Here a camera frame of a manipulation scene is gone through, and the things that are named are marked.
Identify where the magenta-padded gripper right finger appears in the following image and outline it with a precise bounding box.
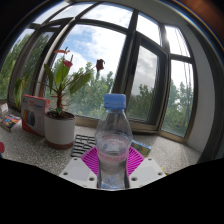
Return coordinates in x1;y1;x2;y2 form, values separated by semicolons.
125;146;167;190

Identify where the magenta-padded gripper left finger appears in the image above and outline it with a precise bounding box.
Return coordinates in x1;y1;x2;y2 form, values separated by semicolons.
59;146;100;190

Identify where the clear blue-capped water bottle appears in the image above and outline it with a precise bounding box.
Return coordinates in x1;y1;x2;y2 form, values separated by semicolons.
94;93;134;190

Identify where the blue green tissue pack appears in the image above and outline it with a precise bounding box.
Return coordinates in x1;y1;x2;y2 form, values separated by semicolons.
130;139;152;158

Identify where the black openwork trivet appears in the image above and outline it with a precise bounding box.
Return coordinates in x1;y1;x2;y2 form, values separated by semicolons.
70;134;97;158

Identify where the anthurium plant in white pot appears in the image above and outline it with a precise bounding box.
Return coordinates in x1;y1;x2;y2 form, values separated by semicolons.
13;47;106;150

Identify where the red white filament box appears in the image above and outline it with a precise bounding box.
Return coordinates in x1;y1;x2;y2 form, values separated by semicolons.
20;94;51;137

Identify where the colourful printed book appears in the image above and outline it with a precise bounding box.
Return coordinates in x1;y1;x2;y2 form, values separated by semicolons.
0;113;22;132

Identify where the dark framed bay window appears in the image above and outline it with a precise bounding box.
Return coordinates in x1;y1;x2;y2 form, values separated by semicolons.
0;1;198;143

